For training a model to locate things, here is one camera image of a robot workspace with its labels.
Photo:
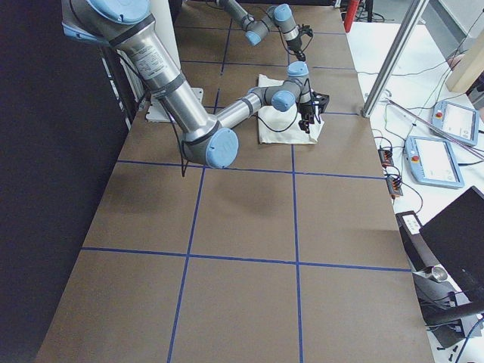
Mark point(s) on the cream long-sleeve printed shirt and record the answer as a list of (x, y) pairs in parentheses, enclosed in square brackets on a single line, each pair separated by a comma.
[(276, 127)]

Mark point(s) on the far orange connector block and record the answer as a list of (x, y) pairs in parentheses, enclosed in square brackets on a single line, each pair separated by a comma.
[(385, 155)]

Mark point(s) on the near grey teach pendant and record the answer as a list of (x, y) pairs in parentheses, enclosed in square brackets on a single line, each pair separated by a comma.
[(432, 162)]

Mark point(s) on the red fire extinguisher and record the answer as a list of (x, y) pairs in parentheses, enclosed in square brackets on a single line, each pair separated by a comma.
[(351, 10)]

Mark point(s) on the near orange connector block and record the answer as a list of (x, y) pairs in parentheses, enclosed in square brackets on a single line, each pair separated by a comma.
[(394, 185)]

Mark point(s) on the grey aluminium frame post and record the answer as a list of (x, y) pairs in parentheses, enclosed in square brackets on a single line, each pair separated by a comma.
[(409, 22)]

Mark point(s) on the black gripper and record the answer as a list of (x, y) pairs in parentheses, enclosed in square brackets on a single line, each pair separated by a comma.
[(306, 111), (296, 47)]

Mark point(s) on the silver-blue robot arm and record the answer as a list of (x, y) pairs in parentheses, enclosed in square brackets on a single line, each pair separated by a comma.
[(276, 16), (206, 139)]

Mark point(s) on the orange connector block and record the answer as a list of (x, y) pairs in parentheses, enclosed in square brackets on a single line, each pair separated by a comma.
[(394, 185), (385, 155)]

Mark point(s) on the black box white label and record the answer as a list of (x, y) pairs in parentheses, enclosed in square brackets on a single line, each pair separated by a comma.
[(409, 221)]

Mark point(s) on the black monitor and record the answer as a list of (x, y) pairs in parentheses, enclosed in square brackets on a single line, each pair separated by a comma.
[(455, 236)]

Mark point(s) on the far grey teach pendant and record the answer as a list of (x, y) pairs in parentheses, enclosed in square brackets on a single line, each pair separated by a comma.
[(459, 121)]

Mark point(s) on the grey teach pendant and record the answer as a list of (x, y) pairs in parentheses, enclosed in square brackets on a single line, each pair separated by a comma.
[(459, 121), (432, 162)]

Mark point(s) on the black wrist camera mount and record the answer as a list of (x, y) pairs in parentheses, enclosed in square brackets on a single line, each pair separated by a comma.
[(320, 102)]

